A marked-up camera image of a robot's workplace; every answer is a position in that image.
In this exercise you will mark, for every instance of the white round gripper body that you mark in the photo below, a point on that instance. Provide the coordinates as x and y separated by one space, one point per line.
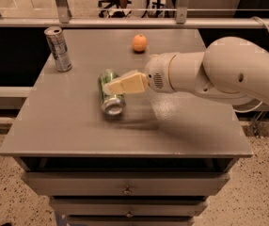
157 72

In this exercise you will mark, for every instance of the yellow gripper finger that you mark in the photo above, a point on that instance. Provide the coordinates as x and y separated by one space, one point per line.
128 74
134 84

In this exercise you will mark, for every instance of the green soda can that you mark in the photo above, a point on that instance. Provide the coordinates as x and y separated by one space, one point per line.
111 104

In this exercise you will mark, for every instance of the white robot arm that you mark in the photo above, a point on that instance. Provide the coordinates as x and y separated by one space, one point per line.
231 70

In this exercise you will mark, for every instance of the silver slim can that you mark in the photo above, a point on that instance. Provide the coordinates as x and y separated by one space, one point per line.
57 44

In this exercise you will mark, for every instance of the orange fruit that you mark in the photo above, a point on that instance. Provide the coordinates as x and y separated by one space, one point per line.
139 43

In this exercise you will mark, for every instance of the grey drawer cabinet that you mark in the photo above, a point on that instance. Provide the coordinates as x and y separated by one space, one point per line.
61 127

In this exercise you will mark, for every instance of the black office chair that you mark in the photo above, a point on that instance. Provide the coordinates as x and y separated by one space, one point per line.
114 8

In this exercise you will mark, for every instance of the metal railing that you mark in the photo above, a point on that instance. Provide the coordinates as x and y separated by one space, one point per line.
138 13

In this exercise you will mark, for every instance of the top grey drawer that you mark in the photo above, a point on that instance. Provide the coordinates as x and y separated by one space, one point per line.
125 184

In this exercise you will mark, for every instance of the grey drawer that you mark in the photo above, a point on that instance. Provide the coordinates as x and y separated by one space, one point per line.
125 184
134 221
123 207

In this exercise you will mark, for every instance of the middle grey drawer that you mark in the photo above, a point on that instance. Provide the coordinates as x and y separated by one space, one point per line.
123 207

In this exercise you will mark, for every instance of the bottom grey drawer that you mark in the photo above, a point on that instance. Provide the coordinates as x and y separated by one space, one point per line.
134 221

